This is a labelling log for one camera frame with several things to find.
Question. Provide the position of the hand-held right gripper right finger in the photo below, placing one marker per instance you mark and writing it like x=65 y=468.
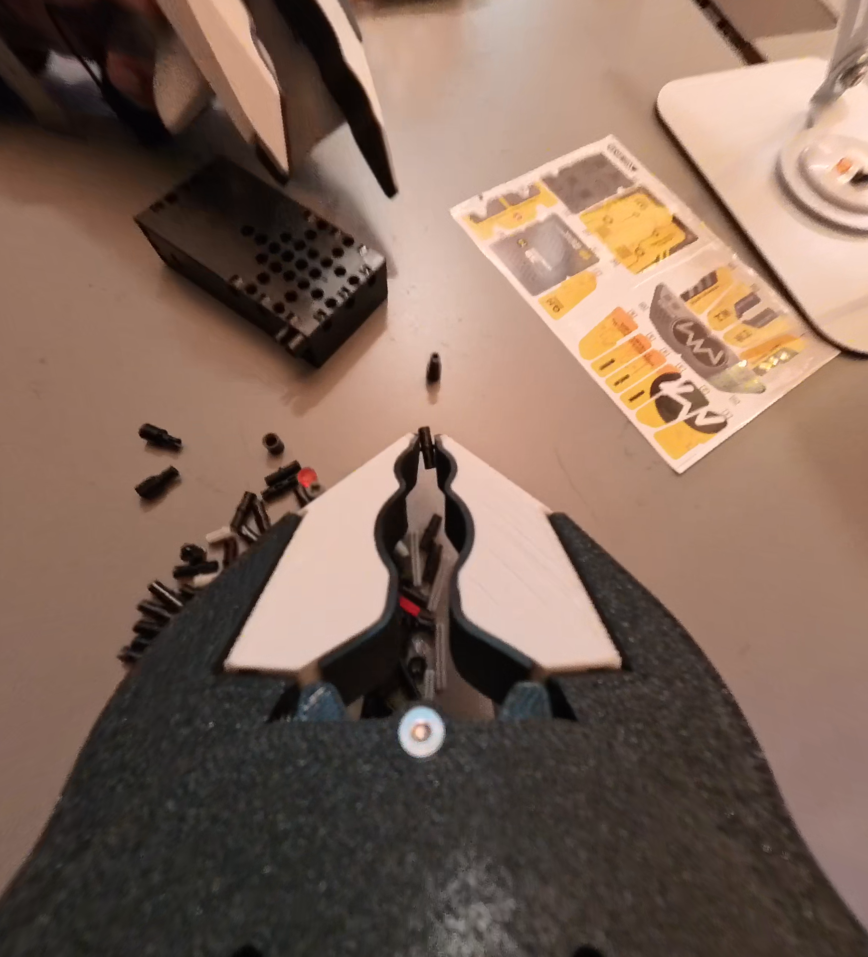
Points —
x=523 y=568

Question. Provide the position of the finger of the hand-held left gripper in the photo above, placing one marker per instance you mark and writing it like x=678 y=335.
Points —
x=344 y=82
x=239 y=82

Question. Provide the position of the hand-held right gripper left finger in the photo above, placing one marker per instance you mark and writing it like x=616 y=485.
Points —
x=329 y=583

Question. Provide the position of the pile of black bolts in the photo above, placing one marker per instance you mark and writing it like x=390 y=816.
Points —
x=284 y=475

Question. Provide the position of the single black plastic bolt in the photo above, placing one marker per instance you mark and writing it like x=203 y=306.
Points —
x=434 y=368
x=425 y=446

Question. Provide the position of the black perforated plastic block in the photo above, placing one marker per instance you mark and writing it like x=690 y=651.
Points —
x=254 y=276

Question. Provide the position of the yellow grey sticker sheet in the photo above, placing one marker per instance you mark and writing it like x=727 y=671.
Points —
x=628 y=299

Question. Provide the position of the white lamp base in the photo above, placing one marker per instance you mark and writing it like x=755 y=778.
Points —
x=740 y=149

